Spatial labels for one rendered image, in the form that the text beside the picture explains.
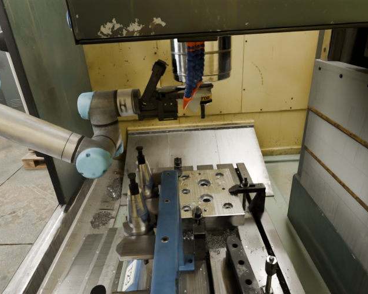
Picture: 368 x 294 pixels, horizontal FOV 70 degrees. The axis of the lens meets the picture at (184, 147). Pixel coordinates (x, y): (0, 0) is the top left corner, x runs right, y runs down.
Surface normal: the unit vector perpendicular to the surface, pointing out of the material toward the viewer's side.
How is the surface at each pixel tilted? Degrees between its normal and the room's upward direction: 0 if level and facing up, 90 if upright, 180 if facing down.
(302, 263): 0
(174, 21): 90
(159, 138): 24
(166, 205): 0
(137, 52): 90
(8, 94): 90
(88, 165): 90
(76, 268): 8
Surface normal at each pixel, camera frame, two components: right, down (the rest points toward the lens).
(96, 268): -0.06, -0.95
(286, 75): 0.03, 0.44
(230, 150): -0.04, -0.64
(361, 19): 0.04, 0.75
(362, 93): -1.00, 0.07
